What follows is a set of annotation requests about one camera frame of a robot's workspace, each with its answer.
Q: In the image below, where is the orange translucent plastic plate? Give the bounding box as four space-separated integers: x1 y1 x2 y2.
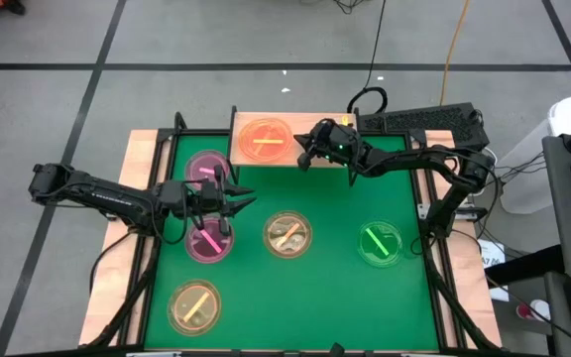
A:
262 209 314 260
237 116 295 165
167 279 223 337

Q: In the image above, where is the red and white cup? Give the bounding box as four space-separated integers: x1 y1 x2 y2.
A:
515 298 552 323

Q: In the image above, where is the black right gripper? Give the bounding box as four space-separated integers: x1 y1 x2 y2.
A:
292 117 362 173

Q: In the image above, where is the black floor cable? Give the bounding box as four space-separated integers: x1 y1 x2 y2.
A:
346 0 390 116

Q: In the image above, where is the green translucent plastic plate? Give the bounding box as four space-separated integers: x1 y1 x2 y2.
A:
356 219 405 269

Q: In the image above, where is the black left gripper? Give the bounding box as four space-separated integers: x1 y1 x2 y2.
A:
188 165 258 238

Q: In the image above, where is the white paper sheet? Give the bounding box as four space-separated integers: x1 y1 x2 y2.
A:
476 238 513 302

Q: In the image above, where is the pink translucent plastic plate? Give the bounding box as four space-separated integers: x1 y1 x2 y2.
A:
183 149 232 192
183 213 236 265

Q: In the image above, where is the yellow hanging cable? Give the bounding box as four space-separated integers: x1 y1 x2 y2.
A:
437 0 473 106

